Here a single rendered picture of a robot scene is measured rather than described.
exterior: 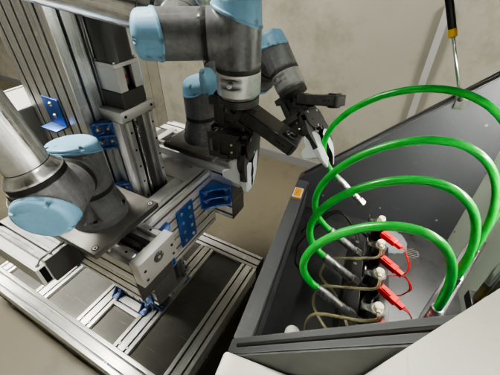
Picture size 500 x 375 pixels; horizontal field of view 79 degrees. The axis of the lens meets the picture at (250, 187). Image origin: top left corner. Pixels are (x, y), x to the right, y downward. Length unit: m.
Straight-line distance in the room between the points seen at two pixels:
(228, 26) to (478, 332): 0.47
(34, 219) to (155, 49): 0.41
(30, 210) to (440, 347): 0.68
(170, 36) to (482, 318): 0.50
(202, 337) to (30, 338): 0.98
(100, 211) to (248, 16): 0.60
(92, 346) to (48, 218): 1.05
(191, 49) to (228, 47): 0.05
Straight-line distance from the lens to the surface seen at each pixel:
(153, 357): 1.59
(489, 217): 0.69
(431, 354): 0.45
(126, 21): 0.65
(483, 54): 2.41
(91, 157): 0.80
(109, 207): 0.87
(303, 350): 0.59
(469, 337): 0.41
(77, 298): 1.88
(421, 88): 0.67
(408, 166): 1.07
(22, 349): 2.12
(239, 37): 0.49
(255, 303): 0.78
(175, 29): 0.50
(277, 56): 0.80
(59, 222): 0.71
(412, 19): 2.37
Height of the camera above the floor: 1.62
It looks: 38 degrees down
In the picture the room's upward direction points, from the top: straight up
